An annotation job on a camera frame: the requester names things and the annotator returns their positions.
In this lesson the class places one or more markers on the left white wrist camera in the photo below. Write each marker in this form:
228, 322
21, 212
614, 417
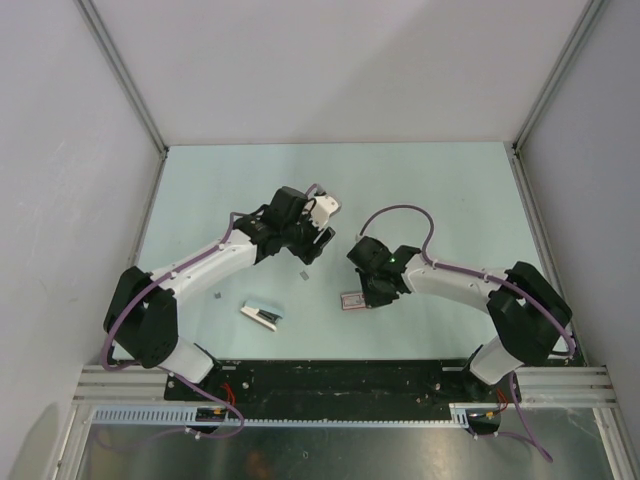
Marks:
321, 208

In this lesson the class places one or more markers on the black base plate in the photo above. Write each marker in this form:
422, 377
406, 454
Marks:
247, 381

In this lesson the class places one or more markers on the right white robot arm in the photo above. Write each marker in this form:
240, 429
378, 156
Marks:
528, 314

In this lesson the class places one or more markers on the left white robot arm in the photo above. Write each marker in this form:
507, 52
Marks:
143, 316

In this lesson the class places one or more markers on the blue white stapler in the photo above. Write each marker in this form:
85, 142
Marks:
262, 313

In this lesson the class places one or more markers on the aluminium frame rail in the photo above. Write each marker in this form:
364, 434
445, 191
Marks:
566, 387

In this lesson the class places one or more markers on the staple box with tray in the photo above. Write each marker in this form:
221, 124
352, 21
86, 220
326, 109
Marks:
352, 301

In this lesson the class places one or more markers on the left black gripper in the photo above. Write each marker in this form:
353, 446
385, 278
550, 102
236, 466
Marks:
309, 250

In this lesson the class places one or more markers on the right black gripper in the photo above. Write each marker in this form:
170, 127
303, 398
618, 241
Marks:
372, 300

